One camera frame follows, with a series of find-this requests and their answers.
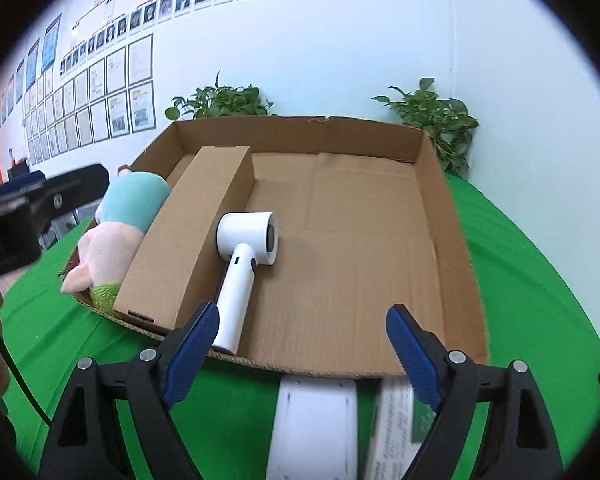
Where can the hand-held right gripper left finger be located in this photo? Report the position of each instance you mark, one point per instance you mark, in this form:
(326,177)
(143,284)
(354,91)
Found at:
(190,355)

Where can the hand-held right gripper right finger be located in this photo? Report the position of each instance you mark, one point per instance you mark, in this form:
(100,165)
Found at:
(412,355)

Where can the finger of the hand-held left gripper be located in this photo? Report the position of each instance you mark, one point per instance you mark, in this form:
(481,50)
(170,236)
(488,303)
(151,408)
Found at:
(75,187)

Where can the pink and teal plush toy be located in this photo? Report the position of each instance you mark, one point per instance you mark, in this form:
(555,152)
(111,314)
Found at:
(130,200)

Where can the white and green printed box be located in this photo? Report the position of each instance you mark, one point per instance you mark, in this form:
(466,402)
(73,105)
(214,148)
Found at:
(395,435)

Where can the long brown cardboard box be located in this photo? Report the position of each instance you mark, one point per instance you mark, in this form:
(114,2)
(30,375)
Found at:
(180,240)

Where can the white rounded device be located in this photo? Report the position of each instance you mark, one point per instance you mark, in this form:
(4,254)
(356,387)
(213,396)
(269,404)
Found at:
(315,425)

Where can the large cardboard tray box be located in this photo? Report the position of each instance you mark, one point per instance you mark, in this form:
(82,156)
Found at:
(355,240)

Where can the white hair dryer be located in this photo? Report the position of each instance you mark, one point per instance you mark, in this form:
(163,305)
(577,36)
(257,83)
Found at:
(245,232)

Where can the black monitor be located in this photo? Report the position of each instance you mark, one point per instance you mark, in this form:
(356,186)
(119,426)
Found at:
(25,176)

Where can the green tablecloth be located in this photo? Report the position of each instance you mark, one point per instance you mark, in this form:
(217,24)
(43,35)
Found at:
(530,285)

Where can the potted green plant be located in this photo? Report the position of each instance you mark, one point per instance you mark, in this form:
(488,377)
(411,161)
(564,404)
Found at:
(225,100)
(440,120)

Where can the row of portrait photos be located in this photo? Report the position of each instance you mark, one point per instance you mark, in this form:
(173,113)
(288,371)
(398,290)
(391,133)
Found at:
(180,2)

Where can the wall of framed certificates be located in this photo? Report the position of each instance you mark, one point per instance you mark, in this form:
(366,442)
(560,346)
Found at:
(95,95)

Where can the small blue wall poster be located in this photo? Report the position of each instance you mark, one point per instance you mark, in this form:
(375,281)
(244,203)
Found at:
(31,65)

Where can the large blue wall poster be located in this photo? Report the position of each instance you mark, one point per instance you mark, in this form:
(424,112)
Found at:
(51,42)

